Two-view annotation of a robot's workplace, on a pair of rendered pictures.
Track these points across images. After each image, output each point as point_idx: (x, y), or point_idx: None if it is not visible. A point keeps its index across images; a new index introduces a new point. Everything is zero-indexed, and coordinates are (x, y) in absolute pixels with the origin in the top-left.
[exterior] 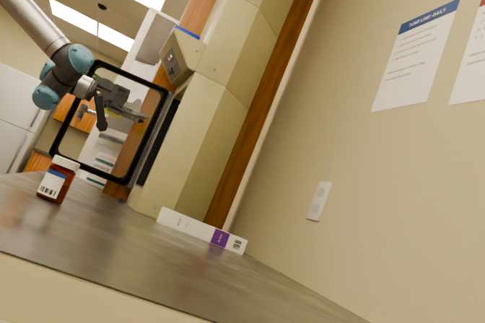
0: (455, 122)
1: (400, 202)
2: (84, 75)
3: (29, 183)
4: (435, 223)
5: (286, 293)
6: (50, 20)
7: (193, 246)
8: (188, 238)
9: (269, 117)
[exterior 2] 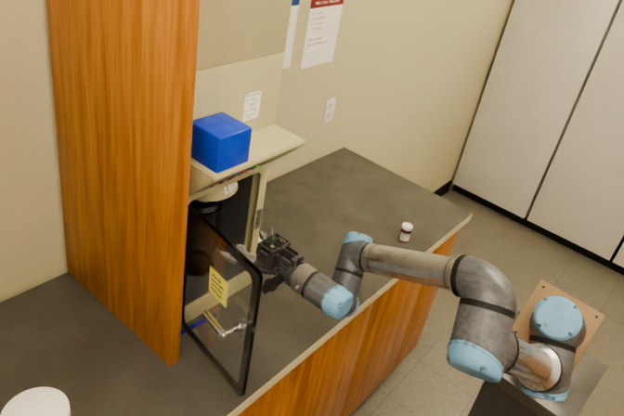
0: (304, 77)
1: (284, 122)
2: (315, 269)
3: None
4: (301, 122)
5: (333, 188)
6: (396, 248)
7: (322, 218)
8: (283, 232)
9: (39, 102)
